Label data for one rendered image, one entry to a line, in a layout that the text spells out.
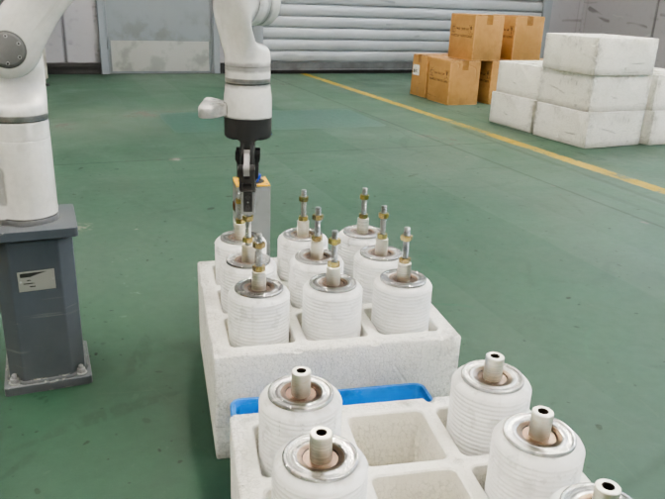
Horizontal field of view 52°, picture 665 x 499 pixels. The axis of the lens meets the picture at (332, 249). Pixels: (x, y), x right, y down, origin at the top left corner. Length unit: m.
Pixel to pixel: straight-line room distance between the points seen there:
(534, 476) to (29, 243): 0.87
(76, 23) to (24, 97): 4.95
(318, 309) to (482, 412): 0.34
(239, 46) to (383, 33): 5.79
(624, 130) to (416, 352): 2.95
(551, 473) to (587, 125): 3.07
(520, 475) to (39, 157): 0.88
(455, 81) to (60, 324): 3.96
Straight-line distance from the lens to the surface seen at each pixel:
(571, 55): 3.81
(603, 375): 1.47
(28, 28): 1.18
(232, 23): 1.05
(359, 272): 1.20
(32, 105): 1.21
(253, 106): 1.07
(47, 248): 1.24
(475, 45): 4.96
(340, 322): 1.06
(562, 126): 3.84
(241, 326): 1.05
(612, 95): 3.81
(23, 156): 1.22
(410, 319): 1.10
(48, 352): 1.32
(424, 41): 7.06
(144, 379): 1.34
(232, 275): 1.14
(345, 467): 0.69
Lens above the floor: 0.68
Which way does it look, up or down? 20 degrees down
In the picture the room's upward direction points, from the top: 2 degrees clockwise
